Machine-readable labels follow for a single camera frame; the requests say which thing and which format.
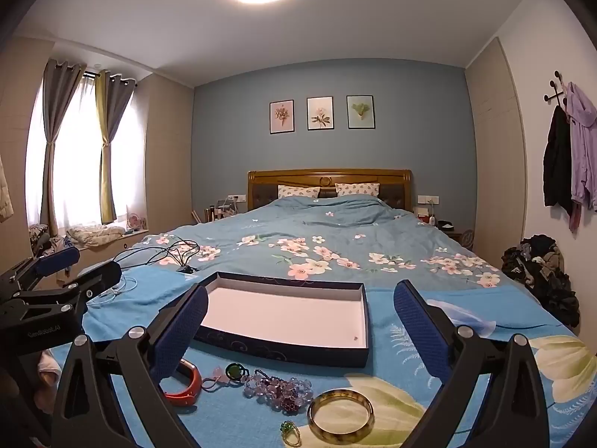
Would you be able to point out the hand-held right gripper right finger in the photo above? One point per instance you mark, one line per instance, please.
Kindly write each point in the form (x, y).
(419, 331)

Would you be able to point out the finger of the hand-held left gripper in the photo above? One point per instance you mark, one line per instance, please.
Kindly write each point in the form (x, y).
(100, 275)
(58, 259)

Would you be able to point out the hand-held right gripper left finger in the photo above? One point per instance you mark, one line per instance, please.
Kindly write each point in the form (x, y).
(179, 336)

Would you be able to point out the orange smart watch band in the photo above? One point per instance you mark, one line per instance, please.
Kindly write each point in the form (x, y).
(186, 399)

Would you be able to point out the amber bangle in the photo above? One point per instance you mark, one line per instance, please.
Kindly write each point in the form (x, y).
(340, 394)

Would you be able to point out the navy shallow cardboard box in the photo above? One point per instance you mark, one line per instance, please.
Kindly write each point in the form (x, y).
(280, 308)

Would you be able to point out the person's left hand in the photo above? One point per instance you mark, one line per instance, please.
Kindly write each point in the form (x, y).
(49, 373)

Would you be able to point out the white earphones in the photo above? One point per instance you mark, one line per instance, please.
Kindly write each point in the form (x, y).
(116, 292)

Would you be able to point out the patterned cushion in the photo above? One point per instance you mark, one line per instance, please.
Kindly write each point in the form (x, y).
(38, 238)

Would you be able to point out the cream bedding pile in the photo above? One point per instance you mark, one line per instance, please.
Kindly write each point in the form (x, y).
(95, 234)

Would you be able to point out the small pink fan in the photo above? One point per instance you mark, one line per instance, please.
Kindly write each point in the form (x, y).
(135, 221)

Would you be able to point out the beige padded jacket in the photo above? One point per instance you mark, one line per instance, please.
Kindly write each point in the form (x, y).
(4, 191)

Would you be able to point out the grey and yellow curtain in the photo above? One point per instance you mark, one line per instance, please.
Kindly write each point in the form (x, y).
(109, 172)

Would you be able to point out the sheer white curtain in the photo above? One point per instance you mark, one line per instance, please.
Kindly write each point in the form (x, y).
(79, 158)

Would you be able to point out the dark round chair back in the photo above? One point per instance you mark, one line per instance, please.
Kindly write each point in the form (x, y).
(466, 239)

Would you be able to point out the bright blue flower blanket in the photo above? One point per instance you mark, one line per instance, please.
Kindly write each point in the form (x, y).
(233, 424)

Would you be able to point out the black box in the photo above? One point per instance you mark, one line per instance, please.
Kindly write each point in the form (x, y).
(446, 224)

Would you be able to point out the red box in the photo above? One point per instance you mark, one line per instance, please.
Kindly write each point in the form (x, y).
(423, 215)

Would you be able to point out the bedside clutter of bottles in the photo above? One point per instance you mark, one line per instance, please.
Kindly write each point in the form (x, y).
(217, 212)

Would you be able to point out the beige built-in wardrobe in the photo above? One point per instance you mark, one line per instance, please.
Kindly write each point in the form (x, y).
(168, 158)
(496, 158)

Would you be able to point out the pile of dark clothes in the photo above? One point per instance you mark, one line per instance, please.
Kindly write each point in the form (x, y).
(545, 275)

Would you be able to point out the wooden bed with floral duvet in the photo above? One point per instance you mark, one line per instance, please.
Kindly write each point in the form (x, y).
(326, 224)

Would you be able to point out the dotted white pillow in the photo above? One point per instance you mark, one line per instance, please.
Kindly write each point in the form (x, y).
(357, 190)
(298, 192)

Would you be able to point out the wooden headboard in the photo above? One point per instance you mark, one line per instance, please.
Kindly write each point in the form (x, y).
(326, 177)

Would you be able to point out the black curtain rod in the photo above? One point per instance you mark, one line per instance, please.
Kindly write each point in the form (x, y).
(91, 73)

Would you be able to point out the maroon garment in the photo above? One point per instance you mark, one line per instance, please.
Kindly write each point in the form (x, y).
(575, 217)

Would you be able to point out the black jacket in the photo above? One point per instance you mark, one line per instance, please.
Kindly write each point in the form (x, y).
(557, 158)

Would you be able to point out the framed green leaf picture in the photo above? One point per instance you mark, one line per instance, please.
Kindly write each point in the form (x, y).
(360, 112)

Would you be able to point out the framed white flower picture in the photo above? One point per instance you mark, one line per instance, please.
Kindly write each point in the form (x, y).
(320, 113)

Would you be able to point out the framed pink bouquet picture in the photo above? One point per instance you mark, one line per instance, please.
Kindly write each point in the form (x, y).
(281, 116)

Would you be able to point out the purple jacket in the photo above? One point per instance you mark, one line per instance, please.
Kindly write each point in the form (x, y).
(583, 149)

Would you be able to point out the white wall socket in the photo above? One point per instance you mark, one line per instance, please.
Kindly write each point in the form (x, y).
(427, 199)
(236, 197)

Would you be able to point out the black wall coat rack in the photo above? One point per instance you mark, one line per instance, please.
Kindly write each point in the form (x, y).
(555, 85)

